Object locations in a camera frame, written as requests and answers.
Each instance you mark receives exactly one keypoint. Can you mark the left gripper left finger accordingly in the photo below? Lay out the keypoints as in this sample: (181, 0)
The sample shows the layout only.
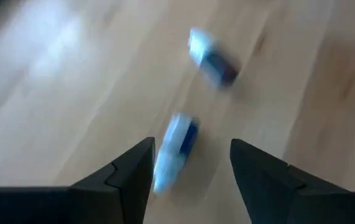
(102, 202)

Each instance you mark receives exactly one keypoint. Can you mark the small maroon dropper bottle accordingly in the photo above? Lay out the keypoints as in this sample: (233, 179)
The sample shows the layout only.
(217, 65)

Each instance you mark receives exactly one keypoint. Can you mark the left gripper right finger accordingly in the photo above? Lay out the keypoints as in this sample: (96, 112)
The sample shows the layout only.
(283, 202)

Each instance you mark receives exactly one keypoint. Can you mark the small dark blue dropper bottle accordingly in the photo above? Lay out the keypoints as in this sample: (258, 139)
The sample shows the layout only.
(177, 146)

